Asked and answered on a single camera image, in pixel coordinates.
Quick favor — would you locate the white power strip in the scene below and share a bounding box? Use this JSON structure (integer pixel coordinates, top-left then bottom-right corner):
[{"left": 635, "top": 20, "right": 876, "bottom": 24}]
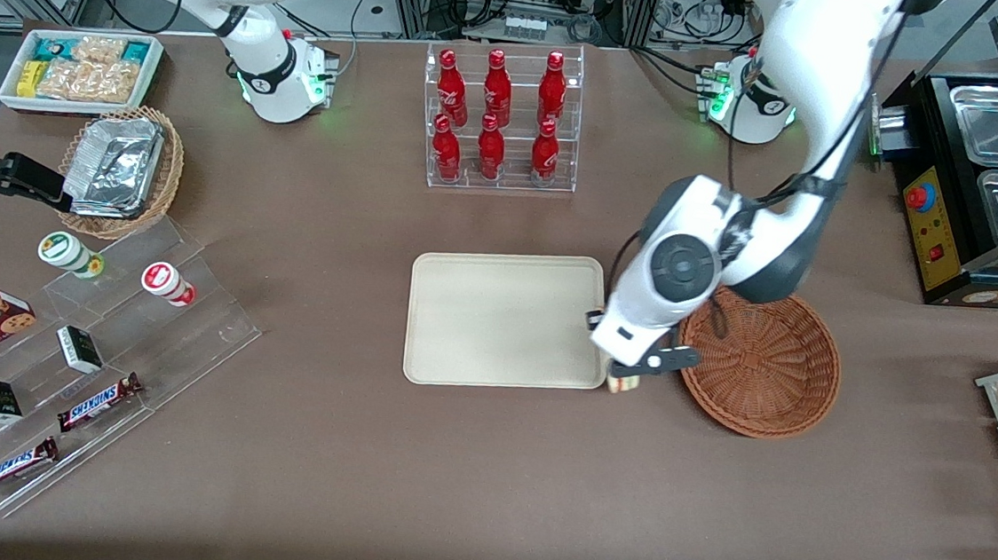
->
[{"left": 503, "top": 14, "right": 546, "bottom": 41}]

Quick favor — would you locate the dark brown wicker basket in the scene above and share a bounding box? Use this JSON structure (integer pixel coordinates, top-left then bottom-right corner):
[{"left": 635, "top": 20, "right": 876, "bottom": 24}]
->
[{"left": 669, "top": 284, "right": 848, "bottom": 446}]

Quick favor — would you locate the silver foil tray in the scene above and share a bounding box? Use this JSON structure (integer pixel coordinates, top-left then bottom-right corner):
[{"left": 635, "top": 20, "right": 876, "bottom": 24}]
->
[{"left": 60, "top": 111, "right": 167, "bottom": 222}]

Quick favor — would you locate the white snack bin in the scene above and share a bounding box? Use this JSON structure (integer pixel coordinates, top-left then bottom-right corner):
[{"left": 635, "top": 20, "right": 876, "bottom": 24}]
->
[{"left": 0, "top": 24, "right": 166, "bottom": 125}]

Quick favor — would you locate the large clear cracker bag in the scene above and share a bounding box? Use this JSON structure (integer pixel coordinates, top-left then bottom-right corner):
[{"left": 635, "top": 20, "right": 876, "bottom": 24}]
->
[{"left": 35, "top": 54, "right": 142, "bottom": 107}]

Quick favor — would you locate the green lid cup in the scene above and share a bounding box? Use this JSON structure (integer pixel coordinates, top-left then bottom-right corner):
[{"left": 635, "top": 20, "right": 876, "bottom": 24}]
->
[{"left": 36, "top": 230, "right": 107, "bottom": 280}]

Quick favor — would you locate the light brown wicker basket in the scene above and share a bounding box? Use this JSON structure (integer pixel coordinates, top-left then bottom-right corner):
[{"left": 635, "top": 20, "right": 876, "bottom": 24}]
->
[{"left": 52, "top": 100, "right": 189, "bottom": 246}]

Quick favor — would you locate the red lid cup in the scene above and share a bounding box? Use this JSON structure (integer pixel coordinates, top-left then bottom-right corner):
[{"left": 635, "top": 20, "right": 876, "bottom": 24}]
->
[{"left": 139, "top": 260, "right": 199, "bottom": 309}]

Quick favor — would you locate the Snickers bar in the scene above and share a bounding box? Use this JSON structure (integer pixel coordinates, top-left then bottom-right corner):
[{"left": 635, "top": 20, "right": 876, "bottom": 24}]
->
[
  {"left": 0, "top": 433, "right": 60, "bottom": 505},
  {"left": 56, "top": 367, "right": 144, "bottom": 439}
]

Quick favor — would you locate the clear acrylic stepped stand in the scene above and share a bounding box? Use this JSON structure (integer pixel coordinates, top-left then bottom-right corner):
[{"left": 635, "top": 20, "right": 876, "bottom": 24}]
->
[{"left": 0, "top": 203, "right": 271, "bottom": 539}]

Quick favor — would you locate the red cola bottle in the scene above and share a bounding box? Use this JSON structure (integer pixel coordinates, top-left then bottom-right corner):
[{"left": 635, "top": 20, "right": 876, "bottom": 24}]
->
[
  {"left": 529, "top": 118, "right": 563, "bottom": 184},
  {"left": 429, "top": 113, "right": 465, "bottom": 183},
  {"left": 481, "top": 48, "right": 516, "bottom": 129},
  {"left": 434, "top": 49, "right": 472, "bottom": 128},
  {"left": 535, "top": 49, "right": 570, "bottom": 131},
  {"left": 475, "top": 113, "right": 509, "bottom": 181}
]

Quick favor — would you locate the black hot food case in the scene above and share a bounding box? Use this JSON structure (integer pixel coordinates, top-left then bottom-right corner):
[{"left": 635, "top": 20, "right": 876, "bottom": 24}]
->
[{"left": 854, "top": 3, "right": 998, "bottom": 312}]

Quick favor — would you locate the yellow snack packet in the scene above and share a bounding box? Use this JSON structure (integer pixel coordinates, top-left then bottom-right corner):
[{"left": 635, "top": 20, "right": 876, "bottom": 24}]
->
[{"left": 15, "top": 59, "right": 47, "bottom": 99}]

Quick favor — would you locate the small clear cracker bag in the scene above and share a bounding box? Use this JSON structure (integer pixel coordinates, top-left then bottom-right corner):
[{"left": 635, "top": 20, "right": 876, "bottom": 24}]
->
[{"left": 71, "top": 34, "right": 130, "bottom": 67}]

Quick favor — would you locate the beige plastic tray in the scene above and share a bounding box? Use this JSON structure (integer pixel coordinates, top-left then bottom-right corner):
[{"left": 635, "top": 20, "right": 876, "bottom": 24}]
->
[{"left": 402, "top": 243, "right": 617, "bottom": 399}]

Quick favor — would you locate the clear acrylic bottle rack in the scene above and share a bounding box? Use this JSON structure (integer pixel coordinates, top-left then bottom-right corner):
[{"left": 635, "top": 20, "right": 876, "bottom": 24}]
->
[{"left": 416, "top": 34, "right": 588, "bottom": 200}]

